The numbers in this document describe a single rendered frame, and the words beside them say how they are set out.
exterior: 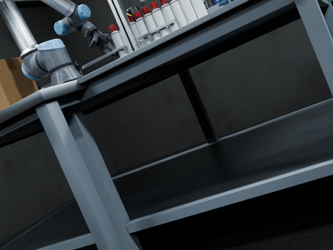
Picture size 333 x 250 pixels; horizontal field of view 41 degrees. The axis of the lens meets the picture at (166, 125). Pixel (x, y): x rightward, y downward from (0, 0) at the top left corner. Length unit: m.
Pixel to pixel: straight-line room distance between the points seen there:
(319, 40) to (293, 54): 3.08
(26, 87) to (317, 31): 1.48
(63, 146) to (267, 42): 3.28
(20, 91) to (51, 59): 0.33
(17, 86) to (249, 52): 2.86
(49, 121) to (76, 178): 0.22
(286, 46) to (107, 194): 3.09
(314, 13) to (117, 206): 1.05
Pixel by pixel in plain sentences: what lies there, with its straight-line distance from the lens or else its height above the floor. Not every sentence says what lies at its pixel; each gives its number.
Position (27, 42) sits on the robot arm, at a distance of 2.24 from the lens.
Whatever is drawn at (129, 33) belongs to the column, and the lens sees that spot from 2.18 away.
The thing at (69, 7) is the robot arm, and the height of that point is 1.22.
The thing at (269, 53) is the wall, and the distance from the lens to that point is 4.63.
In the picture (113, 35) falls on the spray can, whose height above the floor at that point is 1.03.
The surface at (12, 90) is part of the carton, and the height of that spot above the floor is 0.96.
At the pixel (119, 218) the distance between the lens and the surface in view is 1.88.
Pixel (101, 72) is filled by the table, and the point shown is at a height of 0.81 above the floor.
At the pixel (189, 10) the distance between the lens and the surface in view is 2.21.
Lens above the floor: 0.64
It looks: 3 degrees down
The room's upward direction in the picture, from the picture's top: 23 degrees counter-clockwise
